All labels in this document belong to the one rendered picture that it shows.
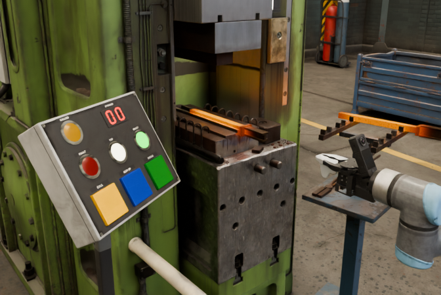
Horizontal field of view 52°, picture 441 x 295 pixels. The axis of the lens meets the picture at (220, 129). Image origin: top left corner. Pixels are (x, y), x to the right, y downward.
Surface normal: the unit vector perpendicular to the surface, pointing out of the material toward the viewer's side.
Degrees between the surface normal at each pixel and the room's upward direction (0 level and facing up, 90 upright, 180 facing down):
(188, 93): 90
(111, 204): 60
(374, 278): 0
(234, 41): 90
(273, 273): 90
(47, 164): 90
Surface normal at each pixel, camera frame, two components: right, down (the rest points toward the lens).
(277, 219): 0.63, 0.24
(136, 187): 0.78, -0.37
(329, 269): 0.00, -0.95
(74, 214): -0.43, 0.28
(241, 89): -0.77, 0.19
